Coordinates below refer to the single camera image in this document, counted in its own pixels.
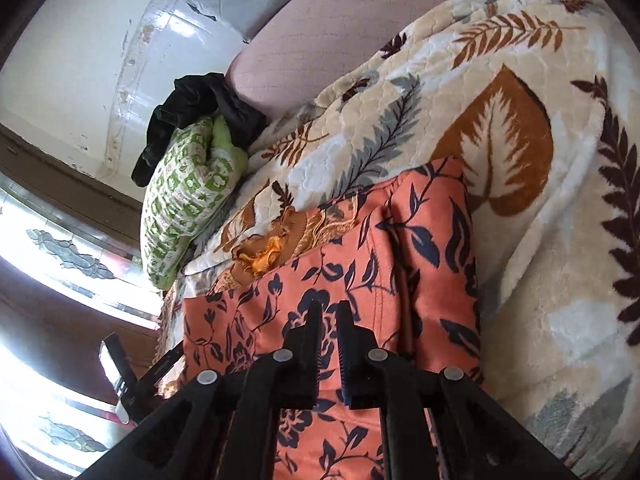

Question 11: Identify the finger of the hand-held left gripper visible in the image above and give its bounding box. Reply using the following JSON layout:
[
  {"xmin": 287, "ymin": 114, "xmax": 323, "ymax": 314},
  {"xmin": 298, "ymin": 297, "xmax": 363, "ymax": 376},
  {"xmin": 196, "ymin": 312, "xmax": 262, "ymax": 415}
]
[{"xmin": 125, "ymin": 341, "xmax": 187, "ymax": 425}]

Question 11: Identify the orange floral cloth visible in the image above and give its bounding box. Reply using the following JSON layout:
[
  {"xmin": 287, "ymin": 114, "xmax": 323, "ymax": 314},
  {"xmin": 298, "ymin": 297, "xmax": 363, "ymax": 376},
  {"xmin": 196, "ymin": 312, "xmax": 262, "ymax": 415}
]
[{"xmin": 182, "ymin": 157, "xmax": 486, "ymax": 480}]

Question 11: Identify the leaf-print fleece blanket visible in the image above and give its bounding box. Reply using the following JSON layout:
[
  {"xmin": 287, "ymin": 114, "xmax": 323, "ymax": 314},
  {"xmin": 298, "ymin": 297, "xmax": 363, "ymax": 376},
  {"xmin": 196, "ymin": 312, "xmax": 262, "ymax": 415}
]
[{"xmin": 180, "ymin": 0, "xmax": 640, "ymax": 480}]

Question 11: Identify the patterned glass window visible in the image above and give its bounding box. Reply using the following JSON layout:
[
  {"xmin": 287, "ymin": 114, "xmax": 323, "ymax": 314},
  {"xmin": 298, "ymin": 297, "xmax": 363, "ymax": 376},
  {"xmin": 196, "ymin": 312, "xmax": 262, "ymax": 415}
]
[{"xmin": 0, "ymin": 180, "xmax": 161, "ymax": 480}]

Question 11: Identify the brown gold patterned cloth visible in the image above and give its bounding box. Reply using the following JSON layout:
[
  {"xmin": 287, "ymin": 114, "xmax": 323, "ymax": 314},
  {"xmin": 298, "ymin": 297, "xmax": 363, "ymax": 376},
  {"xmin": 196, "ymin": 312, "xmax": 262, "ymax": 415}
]
[{"xmin": 212, "ymin": 192, "xmax": 363, "ymax": 293}]

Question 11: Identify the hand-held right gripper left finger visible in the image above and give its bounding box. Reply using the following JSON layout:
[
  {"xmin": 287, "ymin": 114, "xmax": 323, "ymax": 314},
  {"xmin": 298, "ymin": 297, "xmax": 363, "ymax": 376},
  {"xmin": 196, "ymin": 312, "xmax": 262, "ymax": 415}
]
[{"xmin": 87, "ymin": 301, "xmax": 323, "ymax": 480}]

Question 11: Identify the black cloth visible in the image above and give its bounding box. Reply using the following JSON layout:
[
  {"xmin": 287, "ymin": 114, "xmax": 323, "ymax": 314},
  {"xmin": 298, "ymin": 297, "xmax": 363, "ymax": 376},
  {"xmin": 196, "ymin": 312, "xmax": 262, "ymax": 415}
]
[{"xmin": 131, "ymin": 72, "xmax": 268, "ymax": 188}]

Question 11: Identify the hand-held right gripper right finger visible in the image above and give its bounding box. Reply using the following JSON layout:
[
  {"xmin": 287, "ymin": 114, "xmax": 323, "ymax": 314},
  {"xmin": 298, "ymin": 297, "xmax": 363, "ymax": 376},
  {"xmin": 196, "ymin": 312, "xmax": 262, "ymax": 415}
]
[{"xmin": 335, "ymin": 301, "xmax": 581, "ymax": 480}]

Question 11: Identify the brown wooden window frame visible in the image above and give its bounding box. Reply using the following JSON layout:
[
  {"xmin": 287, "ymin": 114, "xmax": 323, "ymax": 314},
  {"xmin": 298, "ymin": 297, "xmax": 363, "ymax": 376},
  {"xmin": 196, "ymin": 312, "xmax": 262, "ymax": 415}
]
[{"xmin": 0, "ymin": 125, "xmax": 146, "ymax": 211}]

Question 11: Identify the green patterned pillow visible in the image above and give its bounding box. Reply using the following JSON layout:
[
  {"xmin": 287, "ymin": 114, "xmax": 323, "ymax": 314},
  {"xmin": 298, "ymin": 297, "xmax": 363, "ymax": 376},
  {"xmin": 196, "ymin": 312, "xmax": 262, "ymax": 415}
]
[{"xmin": 140, "ymin": 115, "xmax": 248, "ymax": 291}]

